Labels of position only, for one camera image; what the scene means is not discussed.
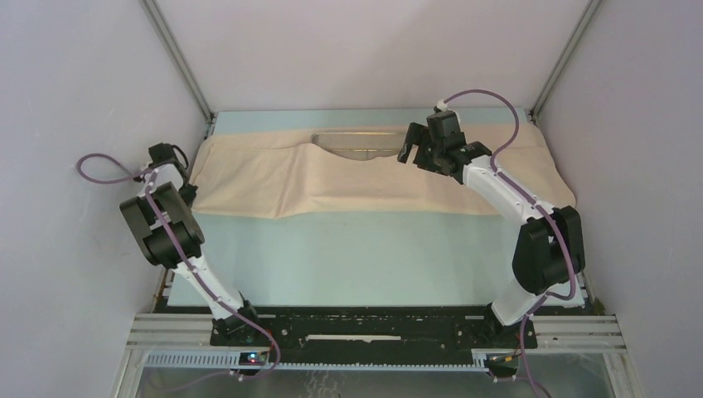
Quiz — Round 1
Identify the beige cloth wrap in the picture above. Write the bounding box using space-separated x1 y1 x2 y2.
189 124 576 219

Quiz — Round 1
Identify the metal surgical instrument tray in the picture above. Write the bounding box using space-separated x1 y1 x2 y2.
310 132 405 161

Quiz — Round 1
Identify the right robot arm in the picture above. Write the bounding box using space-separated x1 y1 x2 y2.
397 109 584 347

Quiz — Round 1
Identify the aluminium frame rail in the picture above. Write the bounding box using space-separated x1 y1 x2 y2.
127 314 627 371

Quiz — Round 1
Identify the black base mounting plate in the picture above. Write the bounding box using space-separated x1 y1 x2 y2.
210 305 537 350

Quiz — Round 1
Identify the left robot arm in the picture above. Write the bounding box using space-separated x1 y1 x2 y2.
119 143 262 346

